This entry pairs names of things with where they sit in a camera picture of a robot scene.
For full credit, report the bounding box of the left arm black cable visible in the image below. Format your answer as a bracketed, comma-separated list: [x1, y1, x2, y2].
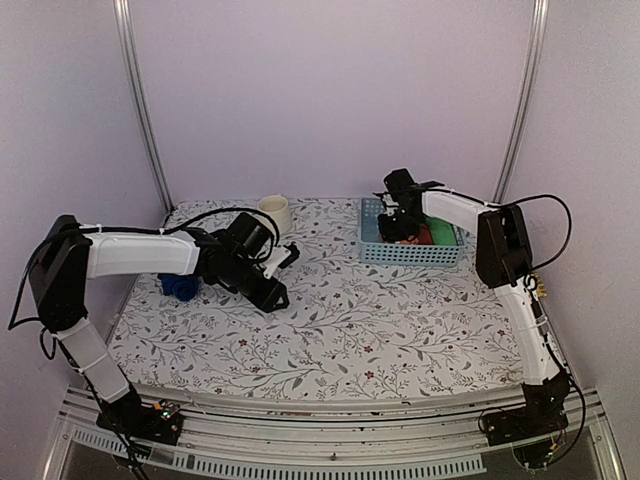
[7, 207, 281, 361]

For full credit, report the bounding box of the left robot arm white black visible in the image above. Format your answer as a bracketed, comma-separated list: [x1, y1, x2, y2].
[27, 209, 300, 434]

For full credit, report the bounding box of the right aluminium frame post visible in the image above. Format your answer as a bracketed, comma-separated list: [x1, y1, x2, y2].
[492, 0, 549, 203]

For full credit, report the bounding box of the aluminium frame post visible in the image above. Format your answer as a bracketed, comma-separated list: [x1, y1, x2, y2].
[113, 0, 174, 213]
[492, 0, 549, 203]

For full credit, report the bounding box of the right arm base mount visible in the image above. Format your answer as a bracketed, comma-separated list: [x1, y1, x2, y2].
[478, 394, 569, 446]

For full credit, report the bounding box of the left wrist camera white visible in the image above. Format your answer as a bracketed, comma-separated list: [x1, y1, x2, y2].
[261, 243, 300, 279]

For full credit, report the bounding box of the light blue plastic basket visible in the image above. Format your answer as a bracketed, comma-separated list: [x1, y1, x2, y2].
[357, 198, 465, 268]

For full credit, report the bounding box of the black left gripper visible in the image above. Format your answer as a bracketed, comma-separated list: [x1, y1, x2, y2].
[224, 254, 290, 313]

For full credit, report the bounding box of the left aluminium frame post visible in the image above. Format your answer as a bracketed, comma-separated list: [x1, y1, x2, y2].
[113, 0, 174, 213]

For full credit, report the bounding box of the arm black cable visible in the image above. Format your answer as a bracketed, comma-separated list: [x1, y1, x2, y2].
[372, 182, 586, 451]
[7, 207, 281, 361]

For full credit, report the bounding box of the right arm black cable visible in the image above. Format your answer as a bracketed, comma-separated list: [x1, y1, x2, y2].
[372, 182, 586, 451]

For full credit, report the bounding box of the yellow bamboo tray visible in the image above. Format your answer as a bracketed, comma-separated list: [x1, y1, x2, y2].
[524, 272, 547, 299]

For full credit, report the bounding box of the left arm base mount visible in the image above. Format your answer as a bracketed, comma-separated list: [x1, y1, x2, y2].
[96, 392, 184, 446]

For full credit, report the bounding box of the front aluminium rail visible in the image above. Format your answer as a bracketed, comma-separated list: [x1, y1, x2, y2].
[44, 384, 626, 480]

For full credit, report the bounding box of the green rolled towel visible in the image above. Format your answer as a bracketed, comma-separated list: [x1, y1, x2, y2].
[426, 217, 458, 246]

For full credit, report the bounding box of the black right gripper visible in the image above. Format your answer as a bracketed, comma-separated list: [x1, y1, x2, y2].
[379, 207, 421, 241]

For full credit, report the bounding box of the blue towel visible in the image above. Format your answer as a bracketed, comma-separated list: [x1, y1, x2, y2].
[157, 273, 199, 302]

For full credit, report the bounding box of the cream ceramic cup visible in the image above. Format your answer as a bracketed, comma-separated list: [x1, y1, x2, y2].
[257, 195, 292, 235]

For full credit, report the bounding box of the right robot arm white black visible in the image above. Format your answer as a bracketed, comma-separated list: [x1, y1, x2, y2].
[376, 168, 570, 436]

